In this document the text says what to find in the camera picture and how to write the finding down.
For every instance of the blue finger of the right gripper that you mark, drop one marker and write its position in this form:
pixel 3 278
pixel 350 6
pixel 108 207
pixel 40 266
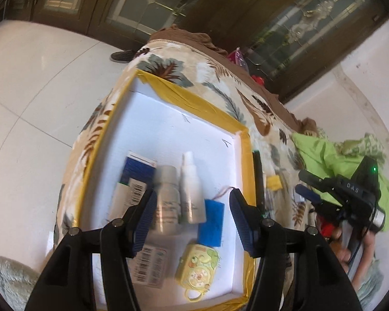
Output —
pixel 308 194

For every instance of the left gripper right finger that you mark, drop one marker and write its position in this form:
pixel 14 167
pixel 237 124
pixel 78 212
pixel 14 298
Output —
pixel 320 283

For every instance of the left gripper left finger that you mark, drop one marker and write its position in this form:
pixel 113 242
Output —
pixel 66 283

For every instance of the yellow cream jar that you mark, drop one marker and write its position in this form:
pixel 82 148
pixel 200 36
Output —
pixel 274 183

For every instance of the white barcode medicine box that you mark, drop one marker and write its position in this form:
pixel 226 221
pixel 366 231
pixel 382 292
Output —
pixel 148 268

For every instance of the yellow cartoon keychain toy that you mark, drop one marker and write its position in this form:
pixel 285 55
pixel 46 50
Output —
pixel 196 270

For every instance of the white spray bottle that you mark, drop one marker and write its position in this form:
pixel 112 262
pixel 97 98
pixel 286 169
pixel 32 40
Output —
pixel 191 195

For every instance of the white medicine bottle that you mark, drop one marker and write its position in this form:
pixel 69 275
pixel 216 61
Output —
pixel 168 212

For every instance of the blue white medicine box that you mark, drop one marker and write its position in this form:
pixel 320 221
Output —
pixel 137 175

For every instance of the green cloth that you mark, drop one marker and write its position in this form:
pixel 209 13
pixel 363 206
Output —
pixel 326 159

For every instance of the black marker pens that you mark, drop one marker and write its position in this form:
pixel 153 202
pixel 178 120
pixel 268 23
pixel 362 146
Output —
pixel 259 181

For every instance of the grey fluffy rug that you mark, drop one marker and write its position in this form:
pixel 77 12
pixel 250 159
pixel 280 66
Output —
pixel 16 282

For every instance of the pink plastic bag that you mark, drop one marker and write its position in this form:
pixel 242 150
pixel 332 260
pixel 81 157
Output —
pixel 237 58

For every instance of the floral leaf blanket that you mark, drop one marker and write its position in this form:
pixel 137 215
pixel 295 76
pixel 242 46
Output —
pixel 205 71

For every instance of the white box with yellow tape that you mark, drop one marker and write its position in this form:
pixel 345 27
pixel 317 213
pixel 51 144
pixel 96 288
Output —
pixel 161 121

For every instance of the black shoe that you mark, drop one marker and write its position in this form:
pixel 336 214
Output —
pixel 122 56

